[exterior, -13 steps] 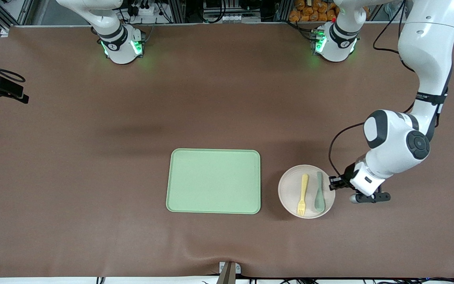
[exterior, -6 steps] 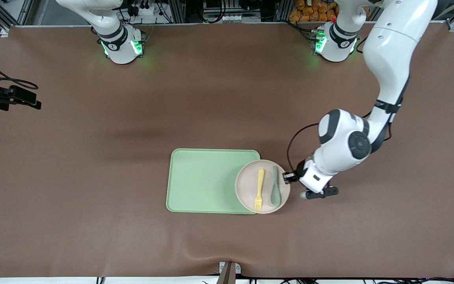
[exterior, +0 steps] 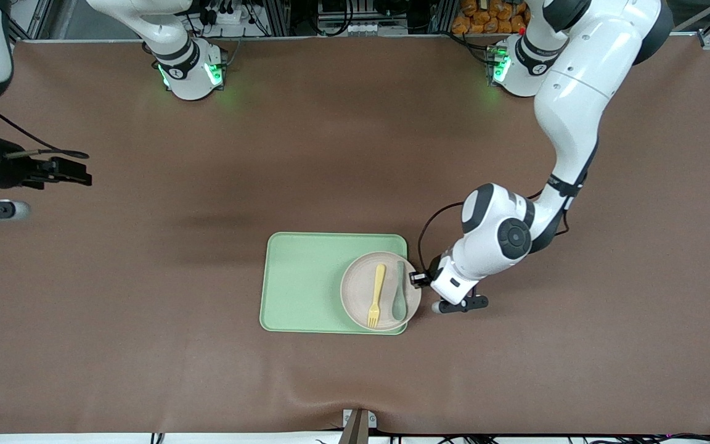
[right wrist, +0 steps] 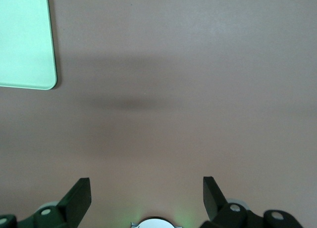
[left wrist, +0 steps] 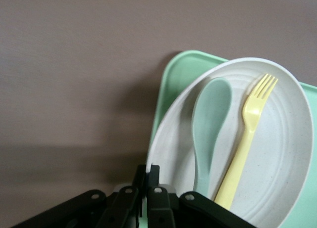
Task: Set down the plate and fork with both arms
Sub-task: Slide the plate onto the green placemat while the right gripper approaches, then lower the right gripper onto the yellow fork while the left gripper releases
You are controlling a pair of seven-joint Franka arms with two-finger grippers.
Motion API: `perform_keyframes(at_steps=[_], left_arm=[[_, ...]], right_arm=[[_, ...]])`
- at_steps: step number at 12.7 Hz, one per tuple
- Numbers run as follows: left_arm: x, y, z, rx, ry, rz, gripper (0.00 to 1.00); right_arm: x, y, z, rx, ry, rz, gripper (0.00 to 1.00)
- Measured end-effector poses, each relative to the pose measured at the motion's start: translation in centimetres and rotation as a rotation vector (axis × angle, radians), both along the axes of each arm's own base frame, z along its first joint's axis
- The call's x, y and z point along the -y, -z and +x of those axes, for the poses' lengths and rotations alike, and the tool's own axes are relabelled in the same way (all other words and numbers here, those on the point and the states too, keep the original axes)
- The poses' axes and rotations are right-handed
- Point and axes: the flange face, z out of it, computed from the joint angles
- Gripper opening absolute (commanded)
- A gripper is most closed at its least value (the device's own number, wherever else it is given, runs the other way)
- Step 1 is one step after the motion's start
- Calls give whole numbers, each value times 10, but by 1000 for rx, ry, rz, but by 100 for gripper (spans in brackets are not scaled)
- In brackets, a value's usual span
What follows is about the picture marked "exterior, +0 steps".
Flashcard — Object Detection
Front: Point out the yellow plastic fork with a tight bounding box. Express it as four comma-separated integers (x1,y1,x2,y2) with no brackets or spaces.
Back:
367,264,386,329

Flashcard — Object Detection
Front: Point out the round pale pink plate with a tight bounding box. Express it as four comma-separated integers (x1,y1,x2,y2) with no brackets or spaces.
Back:
340,251,422,332

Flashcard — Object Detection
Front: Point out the grey-green plastic spoon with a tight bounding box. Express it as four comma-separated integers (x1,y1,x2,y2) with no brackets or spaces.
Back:
391,260,408,322

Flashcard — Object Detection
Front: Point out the light green rectangular tray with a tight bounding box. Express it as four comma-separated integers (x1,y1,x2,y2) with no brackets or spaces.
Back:
259,232,409,335

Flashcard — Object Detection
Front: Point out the brown table mat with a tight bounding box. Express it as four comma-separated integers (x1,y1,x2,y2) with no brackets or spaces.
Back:
0,34,710,435

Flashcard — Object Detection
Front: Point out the metal table edge clamp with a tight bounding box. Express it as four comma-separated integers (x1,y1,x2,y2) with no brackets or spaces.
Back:
341,408,378,444

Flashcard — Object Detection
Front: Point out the white power strip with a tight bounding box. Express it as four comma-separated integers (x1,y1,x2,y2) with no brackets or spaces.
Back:
204,5,246,27

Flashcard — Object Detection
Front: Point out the white terminal strip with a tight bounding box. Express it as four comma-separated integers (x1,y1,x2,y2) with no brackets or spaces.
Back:
317,22,409,36

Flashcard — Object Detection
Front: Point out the orange packaged goods pile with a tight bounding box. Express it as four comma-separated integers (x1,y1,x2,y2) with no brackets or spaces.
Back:
451,0,531,35

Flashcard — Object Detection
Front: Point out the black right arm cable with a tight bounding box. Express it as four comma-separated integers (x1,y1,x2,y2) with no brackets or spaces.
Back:
0,104,90,160

